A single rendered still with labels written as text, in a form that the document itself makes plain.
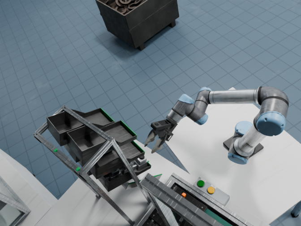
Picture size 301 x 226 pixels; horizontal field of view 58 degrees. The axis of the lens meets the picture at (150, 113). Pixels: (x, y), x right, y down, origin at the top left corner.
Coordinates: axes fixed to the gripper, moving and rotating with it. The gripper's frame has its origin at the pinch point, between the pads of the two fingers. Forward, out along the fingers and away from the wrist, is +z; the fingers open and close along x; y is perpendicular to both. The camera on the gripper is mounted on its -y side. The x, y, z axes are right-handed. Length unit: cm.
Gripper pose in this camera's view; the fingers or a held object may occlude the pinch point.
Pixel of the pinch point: (148, 148)
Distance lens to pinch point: 148.6
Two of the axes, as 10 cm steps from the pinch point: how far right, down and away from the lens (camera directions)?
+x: -6.4, -5.3, 5.6
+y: 5.0, 2.7, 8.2
